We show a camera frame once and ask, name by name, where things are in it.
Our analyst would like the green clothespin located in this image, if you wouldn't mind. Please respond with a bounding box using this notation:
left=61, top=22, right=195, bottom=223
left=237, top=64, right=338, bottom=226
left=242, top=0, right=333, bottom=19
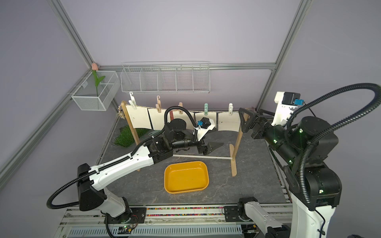
left=203, top=103, right=208, bottom=116

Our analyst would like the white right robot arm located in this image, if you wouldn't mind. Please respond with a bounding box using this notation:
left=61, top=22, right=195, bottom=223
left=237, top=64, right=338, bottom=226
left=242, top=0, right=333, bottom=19
left=224, top=108, right=342, bottom=238

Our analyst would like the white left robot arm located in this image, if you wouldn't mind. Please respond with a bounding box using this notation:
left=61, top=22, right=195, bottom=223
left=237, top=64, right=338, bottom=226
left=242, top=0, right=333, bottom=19
left=76, top=136, right=222, bottom=223

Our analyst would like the yellow plastic tray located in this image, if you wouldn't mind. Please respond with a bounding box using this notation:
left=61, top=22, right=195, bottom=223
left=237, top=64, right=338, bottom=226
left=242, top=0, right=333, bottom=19
left=164, top=161, right=209, bottom=194

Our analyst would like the wooden hooked clothespin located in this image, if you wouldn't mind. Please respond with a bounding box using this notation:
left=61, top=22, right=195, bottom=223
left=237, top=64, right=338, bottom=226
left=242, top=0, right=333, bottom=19
left=156, top=95, right=162, bottom=113

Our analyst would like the green artificial grass mat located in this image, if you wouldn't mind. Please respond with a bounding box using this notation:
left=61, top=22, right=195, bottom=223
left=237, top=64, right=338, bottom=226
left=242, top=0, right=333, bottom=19
left=114, top=125, right=149, bottom=147

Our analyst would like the white hooked clothespin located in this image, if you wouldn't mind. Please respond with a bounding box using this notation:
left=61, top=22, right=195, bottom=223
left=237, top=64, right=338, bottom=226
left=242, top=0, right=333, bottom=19
left=129, top=92, right=137, bottom=110

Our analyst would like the pink artificial tulip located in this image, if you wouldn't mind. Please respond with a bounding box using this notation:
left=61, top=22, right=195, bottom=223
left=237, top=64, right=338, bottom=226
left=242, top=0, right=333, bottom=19
left=91, top=62, right=105, bottom=96

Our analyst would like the wooden drying rack frame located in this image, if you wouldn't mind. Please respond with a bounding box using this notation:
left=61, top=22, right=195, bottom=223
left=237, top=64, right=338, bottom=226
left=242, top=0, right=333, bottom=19
left=118, top=101, right=243, bottom=176

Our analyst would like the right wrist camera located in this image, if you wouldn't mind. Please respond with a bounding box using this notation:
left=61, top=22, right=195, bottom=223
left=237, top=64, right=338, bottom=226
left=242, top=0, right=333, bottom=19
left=271, top=91, right=305, bottom=126

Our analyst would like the white wire wall shelf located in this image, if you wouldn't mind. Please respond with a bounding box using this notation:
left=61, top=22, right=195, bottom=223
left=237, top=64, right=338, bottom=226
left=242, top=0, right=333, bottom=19
left=121, top=61, right=211, bottom=93

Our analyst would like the white mesh wall basket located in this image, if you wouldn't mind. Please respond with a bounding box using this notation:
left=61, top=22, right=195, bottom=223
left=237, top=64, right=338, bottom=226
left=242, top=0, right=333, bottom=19
left=71, top=70, right=121, bottom=111

